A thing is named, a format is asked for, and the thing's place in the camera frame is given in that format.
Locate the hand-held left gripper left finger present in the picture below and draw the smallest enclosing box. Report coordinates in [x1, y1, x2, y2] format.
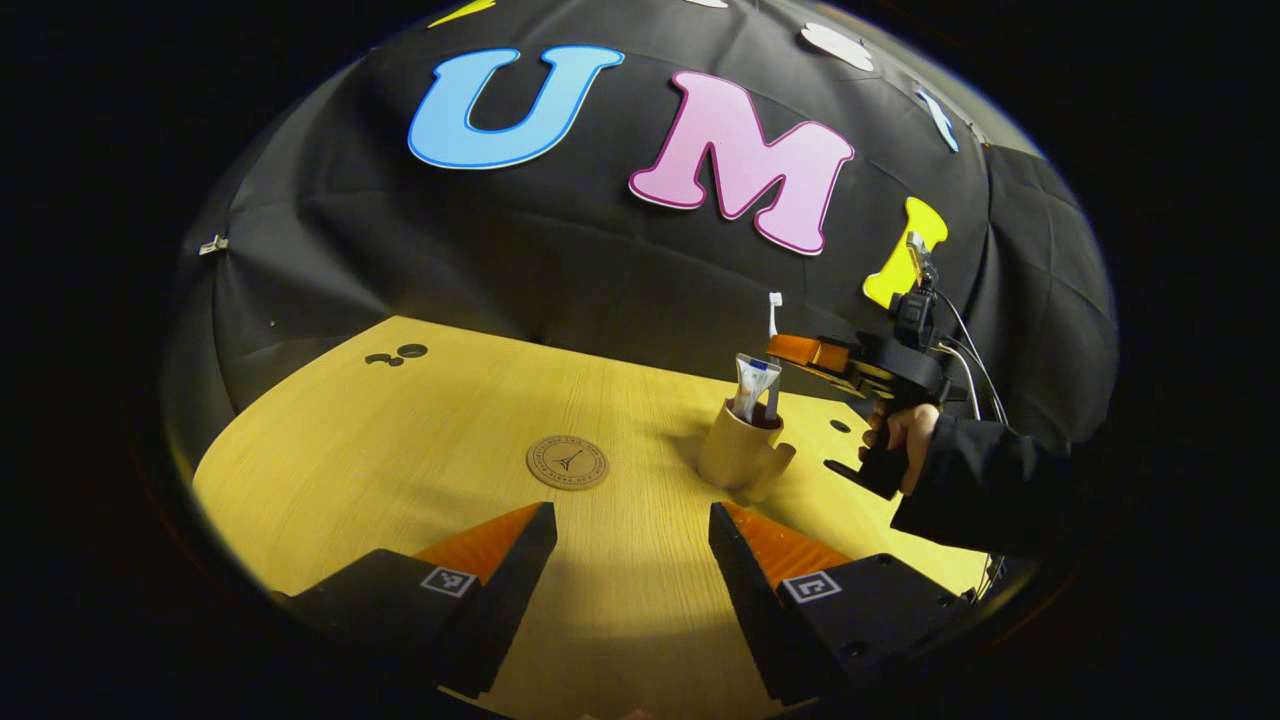
[270, 502, 559, 699]

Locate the black backdrop cloth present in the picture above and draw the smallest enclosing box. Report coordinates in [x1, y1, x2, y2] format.
[165, 0, 1119, 521]

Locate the round cork coaster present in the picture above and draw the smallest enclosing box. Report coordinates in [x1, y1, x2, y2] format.
[526, 435, 611, 491]

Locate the beige cup with handle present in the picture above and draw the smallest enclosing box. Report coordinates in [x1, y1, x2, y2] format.
[697, 398, 798, 504]

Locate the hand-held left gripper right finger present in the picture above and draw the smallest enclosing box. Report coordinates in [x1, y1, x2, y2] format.
[708, 502, 976, 704]

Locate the white toothpaste tube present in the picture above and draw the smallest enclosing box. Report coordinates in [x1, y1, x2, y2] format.
[732, 353, 783, 423]

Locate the pale blue toothbrush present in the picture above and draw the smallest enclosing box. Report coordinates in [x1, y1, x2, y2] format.
[766, 292, 784, 421]

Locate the wooden desktop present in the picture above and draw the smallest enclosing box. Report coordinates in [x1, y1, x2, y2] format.
[192, 315, 991, 720]

